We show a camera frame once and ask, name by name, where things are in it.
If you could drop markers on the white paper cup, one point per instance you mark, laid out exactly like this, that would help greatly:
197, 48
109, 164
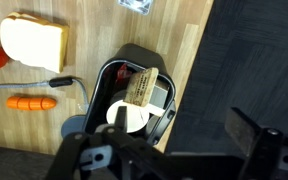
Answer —
136, 117

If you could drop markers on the brown cardboard box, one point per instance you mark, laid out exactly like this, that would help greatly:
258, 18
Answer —
140, 87

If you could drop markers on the orange toy carrot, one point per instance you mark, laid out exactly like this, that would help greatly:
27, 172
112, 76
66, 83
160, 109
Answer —
23, 103

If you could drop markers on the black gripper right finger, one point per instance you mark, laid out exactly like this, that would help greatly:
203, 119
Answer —
242, 129

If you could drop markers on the toy bread slice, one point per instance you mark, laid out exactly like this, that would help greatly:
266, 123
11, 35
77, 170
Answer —
34, 41

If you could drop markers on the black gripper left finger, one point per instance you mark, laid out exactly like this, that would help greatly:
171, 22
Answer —
121, 118

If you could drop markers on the black plastic bin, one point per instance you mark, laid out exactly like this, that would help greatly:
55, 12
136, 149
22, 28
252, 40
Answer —
114, 76

